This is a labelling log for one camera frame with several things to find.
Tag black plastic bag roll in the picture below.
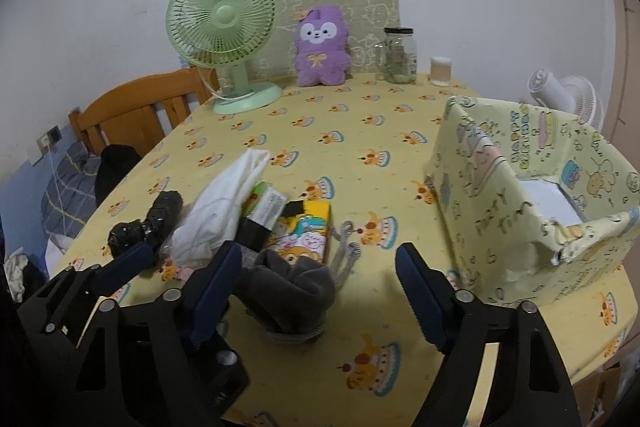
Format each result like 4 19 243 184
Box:
107 191 183 258

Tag white plastic bag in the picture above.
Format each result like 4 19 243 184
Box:
163 148 270 269

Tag green tissue pack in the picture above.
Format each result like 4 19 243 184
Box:
234 181 288 253

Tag yellow cartoon tissue pack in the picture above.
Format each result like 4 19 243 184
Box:
266 199 331 265

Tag white clothes on bed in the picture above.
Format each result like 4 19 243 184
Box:
3 247 29 303

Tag blue plaid bedding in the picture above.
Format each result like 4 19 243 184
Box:
41 142 101 239

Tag grey folded socks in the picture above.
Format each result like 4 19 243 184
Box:
233 221 361 345

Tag yellow paper-wrapped box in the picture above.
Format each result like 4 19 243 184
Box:
426 95 639 306

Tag yellow cake-print tablecloth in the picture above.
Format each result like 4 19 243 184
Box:
63 74 638 426

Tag white standing fan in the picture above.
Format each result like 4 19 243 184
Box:
527 69 604 131

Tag cotton swab container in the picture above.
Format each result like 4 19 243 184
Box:
430 56 452 87

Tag green desk fan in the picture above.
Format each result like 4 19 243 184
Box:
166 0 282 115

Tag purple plush bunny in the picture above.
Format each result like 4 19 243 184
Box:
294 4 352 87

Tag glass jar black lid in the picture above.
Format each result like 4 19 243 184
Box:
374 27 418 84

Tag beige patterned cardboard panel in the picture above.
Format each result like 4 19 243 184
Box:
247 0 400 80

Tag wall power socket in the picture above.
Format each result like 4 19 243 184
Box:
37 126 62 154

